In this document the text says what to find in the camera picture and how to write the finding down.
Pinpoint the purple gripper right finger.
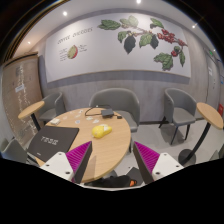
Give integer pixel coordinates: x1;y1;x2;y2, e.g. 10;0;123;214
133;142;183;184

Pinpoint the grey armchair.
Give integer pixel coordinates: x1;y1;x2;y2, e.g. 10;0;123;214
89;88;140;132
160;88;196;141
39;92;66;122

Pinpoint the coffee plant wall mural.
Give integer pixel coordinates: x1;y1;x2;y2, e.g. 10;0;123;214
45;13;191;82

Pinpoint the black power adapter box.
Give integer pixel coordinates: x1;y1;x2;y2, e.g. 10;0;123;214
101;109;114;118

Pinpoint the small round right side table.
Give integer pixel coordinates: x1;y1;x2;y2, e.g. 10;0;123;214
178;102;223;166

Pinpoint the small round left side table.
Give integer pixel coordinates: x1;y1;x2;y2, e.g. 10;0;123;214
18;101;45;130

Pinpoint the grey left armchair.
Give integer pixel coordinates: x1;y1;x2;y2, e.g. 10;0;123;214
39;92;66;122

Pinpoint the grey right armchair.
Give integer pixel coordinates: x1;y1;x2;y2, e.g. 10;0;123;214
160;88;196;141

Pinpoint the small white box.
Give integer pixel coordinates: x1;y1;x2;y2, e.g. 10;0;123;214
50;119;60;125

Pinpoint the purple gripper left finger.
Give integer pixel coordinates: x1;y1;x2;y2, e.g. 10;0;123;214
41;141;92;184

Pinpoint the grey middle armchair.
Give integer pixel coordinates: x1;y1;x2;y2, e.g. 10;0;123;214
89;88;140;132

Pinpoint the small round table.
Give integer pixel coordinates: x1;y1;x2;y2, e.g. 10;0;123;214
18;101;45;130
178;102;223;166

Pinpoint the grey near-left chair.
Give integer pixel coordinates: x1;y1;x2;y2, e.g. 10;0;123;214
0;139;27;163

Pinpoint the yellow computer mouse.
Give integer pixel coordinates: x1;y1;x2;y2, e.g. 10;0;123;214
92;124;112;138

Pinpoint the round wooden table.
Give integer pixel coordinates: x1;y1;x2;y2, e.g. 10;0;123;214
35;107;132;184

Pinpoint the black cable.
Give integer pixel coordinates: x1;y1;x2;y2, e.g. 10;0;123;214
84;105;113;118

